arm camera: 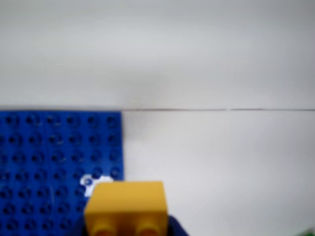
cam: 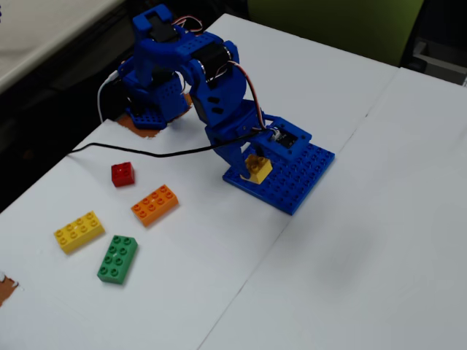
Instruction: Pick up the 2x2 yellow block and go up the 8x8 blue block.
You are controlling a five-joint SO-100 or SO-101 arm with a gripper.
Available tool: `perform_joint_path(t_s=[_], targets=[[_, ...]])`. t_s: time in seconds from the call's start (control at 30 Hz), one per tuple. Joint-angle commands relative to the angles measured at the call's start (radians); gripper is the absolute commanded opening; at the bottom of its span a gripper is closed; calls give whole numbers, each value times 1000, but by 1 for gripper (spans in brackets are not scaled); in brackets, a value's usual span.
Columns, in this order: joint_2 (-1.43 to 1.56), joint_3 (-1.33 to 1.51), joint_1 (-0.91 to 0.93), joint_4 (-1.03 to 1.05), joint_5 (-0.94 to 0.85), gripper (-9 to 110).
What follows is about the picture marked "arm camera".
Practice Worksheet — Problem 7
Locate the yellow 2x2 block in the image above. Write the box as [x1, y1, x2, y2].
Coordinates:
[84, 180, 171, 236]

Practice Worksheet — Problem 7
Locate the blue 8x8 baseplate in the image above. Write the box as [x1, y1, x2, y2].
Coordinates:
[0, 110, 125, 236]

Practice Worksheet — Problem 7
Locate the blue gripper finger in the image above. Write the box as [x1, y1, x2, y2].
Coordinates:
[167, 214, 190, 236]

